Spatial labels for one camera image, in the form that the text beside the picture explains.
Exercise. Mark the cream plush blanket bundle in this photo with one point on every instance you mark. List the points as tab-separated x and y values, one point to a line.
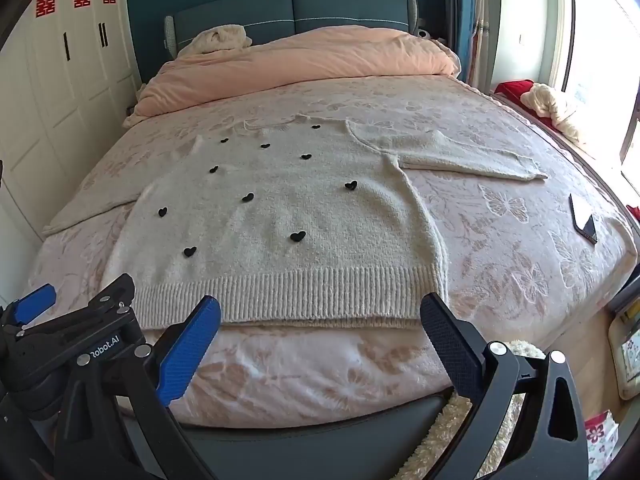
547	102

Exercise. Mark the black smartphone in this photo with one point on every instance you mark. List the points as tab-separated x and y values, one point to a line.
580	212

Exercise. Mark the white wardrobe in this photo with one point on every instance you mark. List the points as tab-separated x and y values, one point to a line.
50	110

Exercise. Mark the pink floral bed blanket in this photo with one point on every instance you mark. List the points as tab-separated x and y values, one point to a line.
500	260

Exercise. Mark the red cloth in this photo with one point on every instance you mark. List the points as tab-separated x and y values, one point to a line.
512	91

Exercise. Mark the fluffy cream fleece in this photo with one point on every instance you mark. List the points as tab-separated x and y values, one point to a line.
450	435

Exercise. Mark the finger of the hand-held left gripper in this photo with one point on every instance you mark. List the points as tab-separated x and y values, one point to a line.
117	292
34	302

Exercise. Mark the floral printed box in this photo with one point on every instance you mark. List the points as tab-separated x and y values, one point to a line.
600	435

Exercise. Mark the teal curtain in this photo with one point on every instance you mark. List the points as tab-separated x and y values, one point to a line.
465	10

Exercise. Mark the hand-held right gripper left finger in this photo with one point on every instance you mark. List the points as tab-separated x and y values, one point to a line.
192	350

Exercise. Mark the pink duvet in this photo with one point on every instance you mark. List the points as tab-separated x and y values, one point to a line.
310	60

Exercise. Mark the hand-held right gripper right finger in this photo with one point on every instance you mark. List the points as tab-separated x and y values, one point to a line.
450	345

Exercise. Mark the bright window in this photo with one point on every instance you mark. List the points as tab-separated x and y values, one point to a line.
600	60

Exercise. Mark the cream sweater with black hearts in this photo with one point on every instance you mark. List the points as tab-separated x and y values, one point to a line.
280	240

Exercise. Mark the cream crumpled cloth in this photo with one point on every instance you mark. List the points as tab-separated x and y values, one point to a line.
220	40

